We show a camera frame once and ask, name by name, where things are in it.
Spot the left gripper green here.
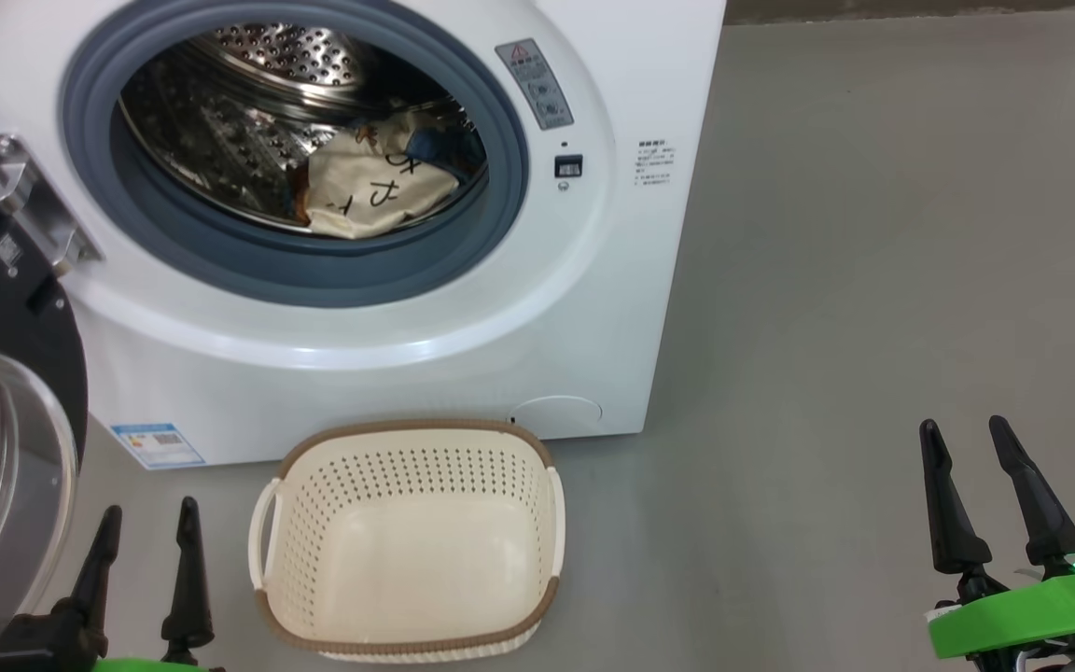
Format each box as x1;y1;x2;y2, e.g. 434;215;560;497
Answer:
69;496;226;672

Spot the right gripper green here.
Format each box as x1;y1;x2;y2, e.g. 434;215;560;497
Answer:
918;414;1075;672

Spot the round black glass washer door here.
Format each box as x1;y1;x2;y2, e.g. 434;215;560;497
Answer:
0;157;91;672

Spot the cream garment with black letters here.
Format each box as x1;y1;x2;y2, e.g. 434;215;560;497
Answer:
306;121;460;241

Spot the blue garment with bear print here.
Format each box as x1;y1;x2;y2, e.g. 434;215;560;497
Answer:
404;126;487;183

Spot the chrome door hinge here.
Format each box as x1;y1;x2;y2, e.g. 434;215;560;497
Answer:
0;133;105;276

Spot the white front-load washing machine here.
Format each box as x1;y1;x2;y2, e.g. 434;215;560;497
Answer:
0;0;728;468

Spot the stainless steel washing machine drum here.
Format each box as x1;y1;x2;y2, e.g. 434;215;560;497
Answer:
118;21;487;234

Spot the blue energy label sticker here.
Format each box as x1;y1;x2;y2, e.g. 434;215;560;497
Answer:
111;423;206;469

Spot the cream perforated laundry basket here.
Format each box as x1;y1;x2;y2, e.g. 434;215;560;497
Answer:
248;419;565;664

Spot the round white filter cover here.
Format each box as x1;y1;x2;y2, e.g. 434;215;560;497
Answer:
511;395;604;440

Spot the black text notice label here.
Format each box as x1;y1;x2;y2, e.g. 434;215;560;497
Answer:
635;140;678;188

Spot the grey warning sticker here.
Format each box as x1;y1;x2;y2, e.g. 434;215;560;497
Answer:
496;38;575;131

